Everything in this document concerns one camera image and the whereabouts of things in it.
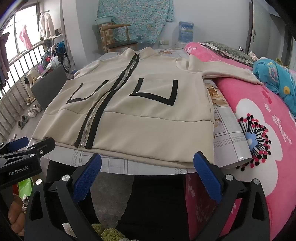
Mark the teal floral wall cloth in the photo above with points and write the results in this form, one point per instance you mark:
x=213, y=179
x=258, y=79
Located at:
x=143, y=16

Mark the bicycle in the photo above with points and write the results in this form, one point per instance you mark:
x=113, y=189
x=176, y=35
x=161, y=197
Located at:
x=66, y=60

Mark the hanging white jacket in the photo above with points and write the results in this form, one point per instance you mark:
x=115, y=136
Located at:
x=46, y=25

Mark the grey shoe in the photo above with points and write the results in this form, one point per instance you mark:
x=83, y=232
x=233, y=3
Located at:
x=20, y=125
x=23, y=118

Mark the hanging pink cloth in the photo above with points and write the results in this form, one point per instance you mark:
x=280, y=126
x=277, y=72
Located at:
x=25, y=37

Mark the green fuzzy slippers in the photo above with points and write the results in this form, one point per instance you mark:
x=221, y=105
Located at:
x=108, y=233

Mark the person's left hand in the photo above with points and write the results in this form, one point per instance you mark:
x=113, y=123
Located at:
x=17, y=217

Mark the person's black pants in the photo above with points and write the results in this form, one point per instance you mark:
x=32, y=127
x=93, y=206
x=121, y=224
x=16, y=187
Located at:
x=150, y=208

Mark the beige zip jacket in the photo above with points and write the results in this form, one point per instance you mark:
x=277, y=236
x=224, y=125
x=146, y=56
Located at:
x=148, y=111

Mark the pink flower blanket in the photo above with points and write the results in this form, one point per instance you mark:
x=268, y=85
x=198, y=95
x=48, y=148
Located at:
x=254, y=111

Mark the white shoe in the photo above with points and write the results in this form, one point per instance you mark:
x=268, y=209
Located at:
x=36, y=108
x=31, y=113

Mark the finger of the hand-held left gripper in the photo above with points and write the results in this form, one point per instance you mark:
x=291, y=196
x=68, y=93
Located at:
x=16, y=143
x=44, y=146

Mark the hanging dark cloth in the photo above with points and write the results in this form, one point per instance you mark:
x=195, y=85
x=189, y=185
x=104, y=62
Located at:
x=3, y=60

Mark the wall socket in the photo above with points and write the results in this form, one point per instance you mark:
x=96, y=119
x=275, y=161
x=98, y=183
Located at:
x=163, y=42

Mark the blue patterned blanket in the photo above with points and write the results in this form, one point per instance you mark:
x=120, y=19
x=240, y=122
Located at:
x=275, y=74

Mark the floral vinyl tablecloth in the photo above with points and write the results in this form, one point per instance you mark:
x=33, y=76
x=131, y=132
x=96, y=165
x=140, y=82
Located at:
x=231, y=139

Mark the wooden chair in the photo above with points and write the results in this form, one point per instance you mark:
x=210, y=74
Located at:
x=115, y=39

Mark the beige floor slippers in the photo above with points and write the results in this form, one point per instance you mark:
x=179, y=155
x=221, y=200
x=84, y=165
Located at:
x=30, y=100

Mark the grey door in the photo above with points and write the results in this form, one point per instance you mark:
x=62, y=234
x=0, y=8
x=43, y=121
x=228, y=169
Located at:
x=266, y=27

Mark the grey cabinet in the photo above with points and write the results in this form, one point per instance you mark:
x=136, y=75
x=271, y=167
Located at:
x=49, y=85

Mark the metal railing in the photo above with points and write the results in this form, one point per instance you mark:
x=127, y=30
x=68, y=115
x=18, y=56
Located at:
x=16, y=76

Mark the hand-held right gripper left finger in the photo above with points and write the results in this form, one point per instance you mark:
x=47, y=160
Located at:
x=89, y=178

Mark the grey floral quilt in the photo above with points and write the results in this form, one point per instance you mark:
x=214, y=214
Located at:
x=226, y=51

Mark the white water dispenser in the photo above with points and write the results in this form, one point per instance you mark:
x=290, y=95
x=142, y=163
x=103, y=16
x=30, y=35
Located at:
x=180, y=45

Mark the teal plastic basin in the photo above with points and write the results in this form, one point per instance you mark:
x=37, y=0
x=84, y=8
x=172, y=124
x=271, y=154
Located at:
x=104, y=20

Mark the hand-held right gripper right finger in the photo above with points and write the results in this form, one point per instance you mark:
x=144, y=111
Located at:
x=207, y=178

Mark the green paper bag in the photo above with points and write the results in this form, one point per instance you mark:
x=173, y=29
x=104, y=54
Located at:
x=25, y=188

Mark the pile of bags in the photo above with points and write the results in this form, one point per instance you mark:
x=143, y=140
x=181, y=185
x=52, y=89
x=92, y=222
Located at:
x=52, y=58

